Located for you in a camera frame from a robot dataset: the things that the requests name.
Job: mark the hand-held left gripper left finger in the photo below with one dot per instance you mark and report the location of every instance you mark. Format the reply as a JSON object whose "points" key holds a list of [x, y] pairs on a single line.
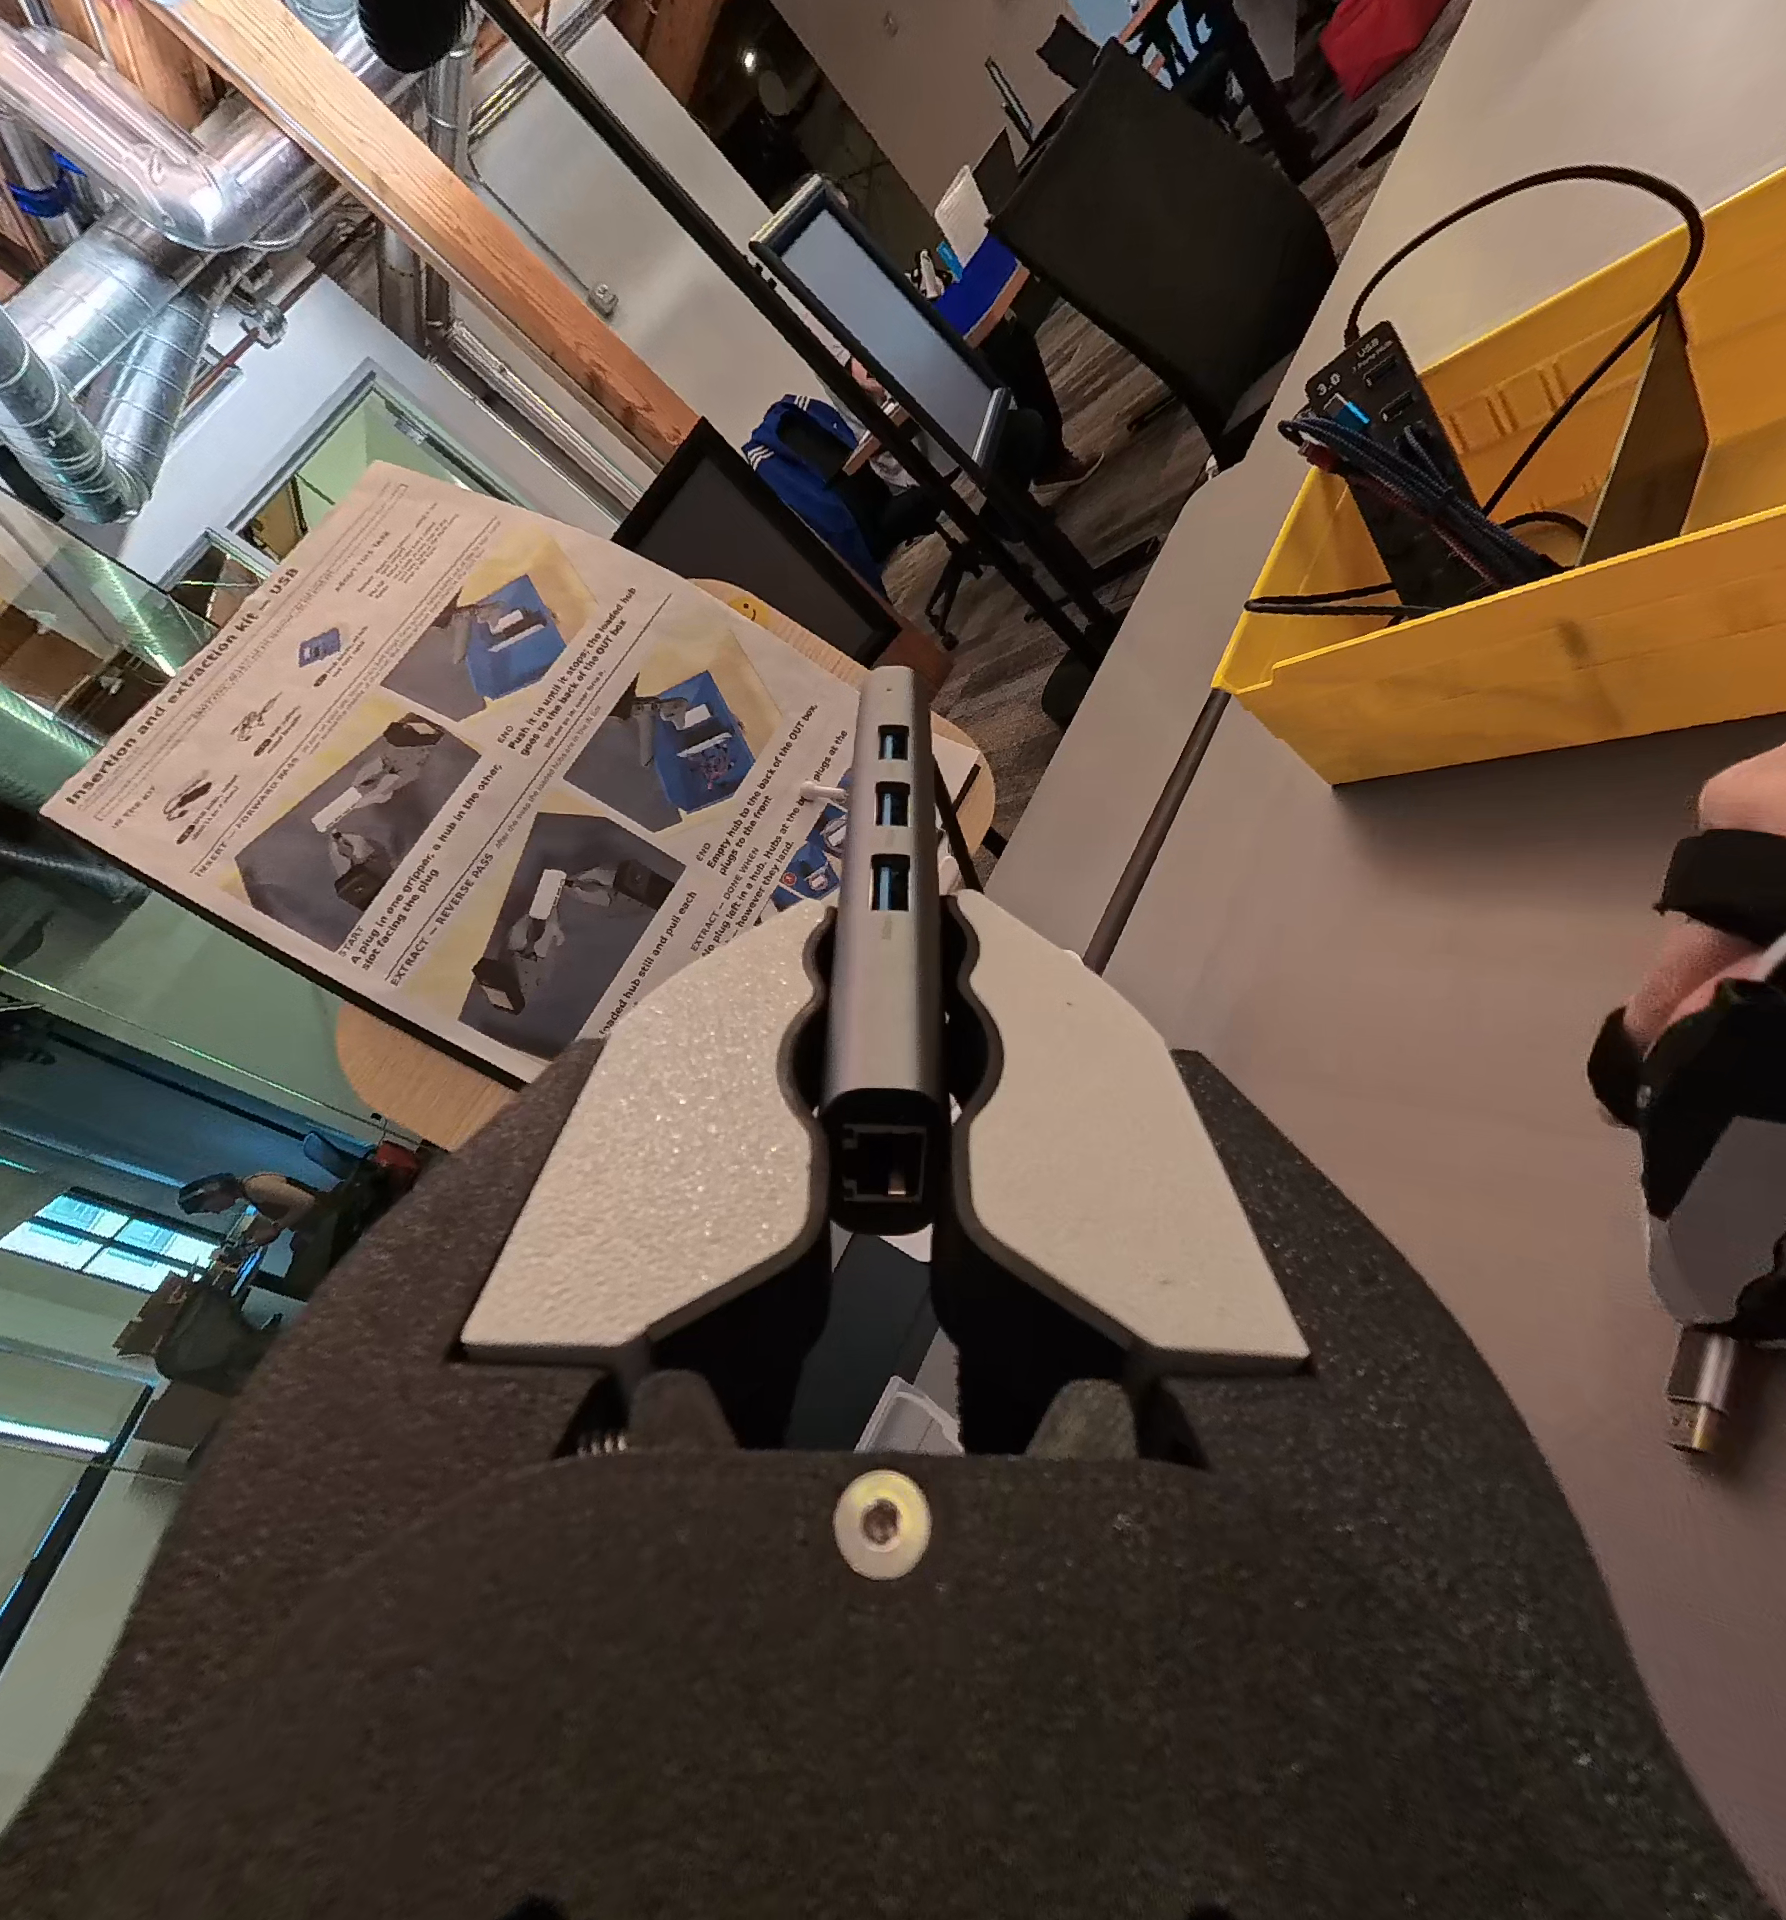
{"points": [[639, 1201]]}

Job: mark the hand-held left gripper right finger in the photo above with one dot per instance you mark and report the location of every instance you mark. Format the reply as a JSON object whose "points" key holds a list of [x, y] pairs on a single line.
{"points": [[1119, 1201]]}

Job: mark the grey usb hub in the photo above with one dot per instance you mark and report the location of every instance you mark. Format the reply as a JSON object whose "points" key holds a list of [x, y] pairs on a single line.
{"points": [[885, 977]]}

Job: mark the yellow plastic bin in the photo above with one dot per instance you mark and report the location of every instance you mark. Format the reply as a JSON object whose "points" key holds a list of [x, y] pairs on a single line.
{"points": [[1583, 631]]}

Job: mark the person's right hand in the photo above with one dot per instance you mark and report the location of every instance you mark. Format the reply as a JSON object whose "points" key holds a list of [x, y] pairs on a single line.
{"points": [[1765, 810]]}

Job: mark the instruction sheet on stand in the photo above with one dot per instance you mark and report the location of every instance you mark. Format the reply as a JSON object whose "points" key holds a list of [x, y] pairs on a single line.
{"points": [[415, 1064]]}

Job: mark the printed instruction sheet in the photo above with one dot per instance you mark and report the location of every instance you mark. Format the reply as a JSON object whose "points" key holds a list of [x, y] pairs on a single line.
{"points": [[383, 721]]}

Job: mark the black monitor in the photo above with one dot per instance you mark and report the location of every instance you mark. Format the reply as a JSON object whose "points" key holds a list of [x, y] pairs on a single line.
{"points": [[744, 557]]}

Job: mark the blue striped jacket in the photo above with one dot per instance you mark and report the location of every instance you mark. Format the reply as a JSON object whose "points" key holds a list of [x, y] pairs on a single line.
{"points": [[817, 466]]}

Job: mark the framed screen on stand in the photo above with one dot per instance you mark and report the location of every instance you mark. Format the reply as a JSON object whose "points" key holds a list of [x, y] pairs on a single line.
{"points": [[880, 302]]}

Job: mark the large black panel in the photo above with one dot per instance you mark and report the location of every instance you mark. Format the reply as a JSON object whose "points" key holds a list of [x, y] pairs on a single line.
{"points": [[1177, 240]]}

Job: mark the wooden ceiling beam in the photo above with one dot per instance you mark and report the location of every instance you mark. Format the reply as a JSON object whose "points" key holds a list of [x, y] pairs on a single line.
{"points": [[429, 197]]}

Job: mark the red beanbag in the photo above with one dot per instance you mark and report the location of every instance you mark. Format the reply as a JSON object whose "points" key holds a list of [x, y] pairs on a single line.
{"points": [[1381, 39]]}

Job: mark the silver insulated pipes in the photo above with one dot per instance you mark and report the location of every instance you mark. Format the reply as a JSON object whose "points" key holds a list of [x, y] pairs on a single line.
{"points": [[114, 152]]}

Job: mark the large round silver duct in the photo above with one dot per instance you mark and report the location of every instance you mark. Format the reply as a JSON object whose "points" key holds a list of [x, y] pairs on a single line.
{"points": [[55, 345]]}

